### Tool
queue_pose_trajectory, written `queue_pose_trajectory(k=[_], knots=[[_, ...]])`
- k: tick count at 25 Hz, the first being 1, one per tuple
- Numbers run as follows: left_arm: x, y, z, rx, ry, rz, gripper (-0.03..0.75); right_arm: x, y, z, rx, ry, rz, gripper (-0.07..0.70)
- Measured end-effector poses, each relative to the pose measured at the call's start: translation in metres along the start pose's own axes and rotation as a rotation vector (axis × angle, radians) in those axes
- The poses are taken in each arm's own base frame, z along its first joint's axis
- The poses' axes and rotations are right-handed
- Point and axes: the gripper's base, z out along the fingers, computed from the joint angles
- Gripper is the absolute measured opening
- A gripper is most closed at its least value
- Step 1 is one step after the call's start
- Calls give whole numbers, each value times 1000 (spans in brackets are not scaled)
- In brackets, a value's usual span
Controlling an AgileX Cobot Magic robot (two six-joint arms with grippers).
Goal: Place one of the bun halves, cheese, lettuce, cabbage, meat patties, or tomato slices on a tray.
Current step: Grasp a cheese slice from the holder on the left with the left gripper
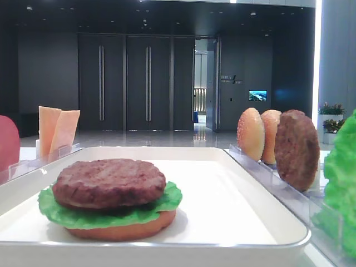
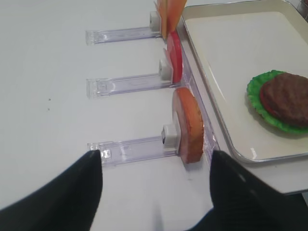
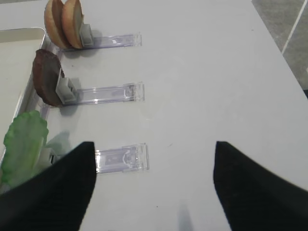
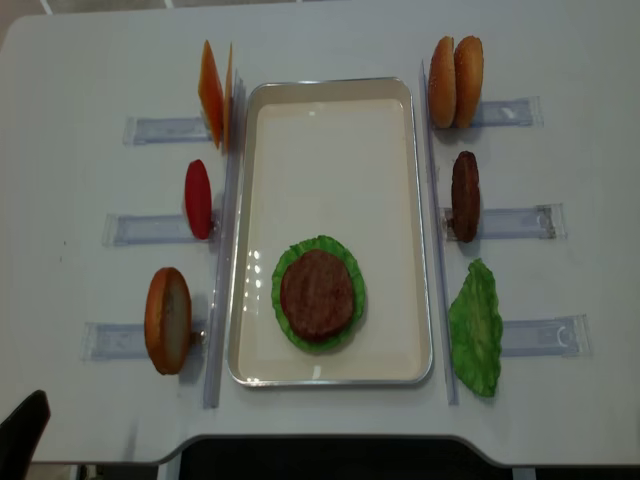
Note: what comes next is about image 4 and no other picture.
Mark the meat patty on tray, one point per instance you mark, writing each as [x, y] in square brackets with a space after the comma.
[317, 296]

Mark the clear holder for tomato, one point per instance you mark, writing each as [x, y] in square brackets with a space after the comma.
[126, 230]

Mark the bun slice left rack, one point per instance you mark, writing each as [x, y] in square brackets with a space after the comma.
[167, 321]

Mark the clear holder for buns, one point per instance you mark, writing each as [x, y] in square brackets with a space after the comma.
[521, 112]

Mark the standing green lettuce leaf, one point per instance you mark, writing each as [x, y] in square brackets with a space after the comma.
[476, 329]

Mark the white rectangular metal tray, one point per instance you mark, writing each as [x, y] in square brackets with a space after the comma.
[336, 158]

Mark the red tomato slice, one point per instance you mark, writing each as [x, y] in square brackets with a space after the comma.
[198, 200]

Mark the sesame bun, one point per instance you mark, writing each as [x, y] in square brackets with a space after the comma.
[441, 86]
[469, 69]

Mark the clear holder for lettuce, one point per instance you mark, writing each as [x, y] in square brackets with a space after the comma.
[566, 336]

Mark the right clear acrylic rail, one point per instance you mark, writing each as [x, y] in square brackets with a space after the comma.
[439, 253]

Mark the clear holder for patty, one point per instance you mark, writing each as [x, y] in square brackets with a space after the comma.
[545, 222]

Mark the clear holder for bun slice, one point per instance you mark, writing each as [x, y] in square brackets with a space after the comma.
[113, 341]

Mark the sesame bun top left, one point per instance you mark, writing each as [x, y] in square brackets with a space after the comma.
[441, 86]

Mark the standing brown meat patty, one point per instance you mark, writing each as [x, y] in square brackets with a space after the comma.
[465, 195]

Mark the orange cheese slice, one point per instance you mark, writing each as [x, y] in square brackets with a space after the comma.
[211, 94]
[228, 102]

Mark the sesame bun top right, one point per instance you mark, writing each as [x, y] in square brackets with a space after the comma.
[469, 69]

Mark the green lettuce on tray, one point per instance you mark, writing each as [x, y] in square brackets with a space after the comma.
[331, 245]

